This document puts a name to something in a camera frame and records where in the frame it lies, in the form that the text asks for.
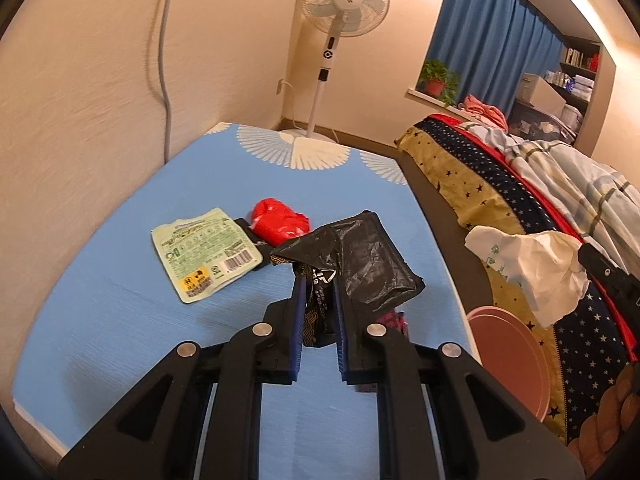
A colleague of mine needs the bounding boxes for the white paper bag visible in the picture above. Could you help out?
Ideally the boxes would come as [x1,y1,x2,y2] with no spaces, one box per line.
[464,226,589,328]

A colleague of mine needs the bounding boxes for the pink plastic trash basin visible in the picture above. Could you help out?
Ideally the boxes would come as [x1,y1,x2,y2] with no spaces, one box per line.
[468,307,551,422]

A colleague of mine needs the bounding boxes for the dark pink-lettered wrapper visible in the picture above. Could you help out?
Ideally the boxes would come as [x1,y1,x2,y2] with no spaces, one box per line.
[378,310,409,339]

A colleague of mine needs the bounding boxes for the green snack wrapper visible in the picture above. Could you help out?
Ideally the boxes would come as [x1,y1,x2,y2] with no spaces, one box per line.
[151,208,262,304]

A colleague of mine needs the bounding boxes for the black plastic bag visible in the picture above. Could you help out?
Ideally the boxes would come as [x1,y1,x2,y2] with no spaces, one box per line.
[270,210,425,348]

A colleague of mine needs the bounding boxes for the small red plastic bag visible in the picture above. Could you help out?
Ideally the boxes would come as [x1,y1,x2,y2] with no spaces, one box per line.
[250,197,310,247]

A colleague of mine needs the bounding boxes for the small black wrapper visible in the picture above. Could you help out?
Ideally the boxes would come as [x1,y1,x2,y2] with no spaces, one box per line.
[234,218,273,271]

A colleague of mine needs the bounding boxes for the person's right hand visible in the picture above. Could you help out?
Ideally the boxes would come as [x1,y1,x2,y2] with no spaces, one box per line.
[567,363,639,479]

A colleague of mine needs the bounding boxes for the navy star bed sheet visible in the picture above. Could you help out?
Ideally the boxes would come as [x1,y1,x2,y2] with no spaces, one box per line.
[395,115,634,443]

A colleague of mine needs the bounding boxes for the plaid light blue quilt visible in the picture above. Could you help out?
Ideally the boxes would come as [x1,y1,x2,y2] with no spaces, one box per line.
[461,122,640,275]

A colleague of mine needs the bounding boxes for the blue patterned table cloth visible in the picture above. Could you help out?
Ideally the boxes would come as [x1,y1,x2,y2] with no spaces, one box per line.
[12,124,475,452]

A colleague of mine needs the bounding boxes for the white plastic jar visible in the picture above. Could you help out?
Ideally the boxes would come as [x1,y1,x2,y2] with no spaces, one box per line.
[560,104,584,132]

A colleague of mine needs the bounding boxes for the wooden bookshelf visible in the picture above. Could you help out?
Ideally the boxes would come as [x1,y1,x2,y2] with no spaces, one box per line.
[547,36,615,155]

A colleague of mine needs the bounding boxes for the pink folded clothes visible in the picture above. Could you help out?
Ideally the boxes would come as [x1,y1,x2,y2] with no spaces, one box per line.
[460,94,508,131]

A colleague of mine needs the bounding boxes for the cardboard box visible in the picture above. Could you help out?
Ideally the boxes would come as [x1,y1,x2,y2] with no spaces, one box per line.
[515,73,566,117]

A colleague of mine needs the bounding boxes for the potted green plant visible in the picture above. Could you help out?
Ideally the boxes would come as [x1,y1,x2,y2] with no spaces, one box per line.
[416,60,459,106]

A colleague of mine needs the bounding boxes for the blue curtain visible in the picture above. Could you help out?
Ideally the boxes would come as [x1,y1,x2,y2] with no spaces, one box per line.
[426,0,563,115]

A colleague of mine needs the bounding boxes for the white standing fan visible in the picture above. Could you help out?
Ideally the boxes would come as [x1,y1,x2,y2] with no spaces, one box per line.
[288,0,390,140]

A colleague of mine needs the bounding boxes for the grey wall cable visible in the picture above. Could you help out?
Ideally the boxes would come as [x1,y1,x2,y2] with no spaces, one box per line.
[150,0,179,165]

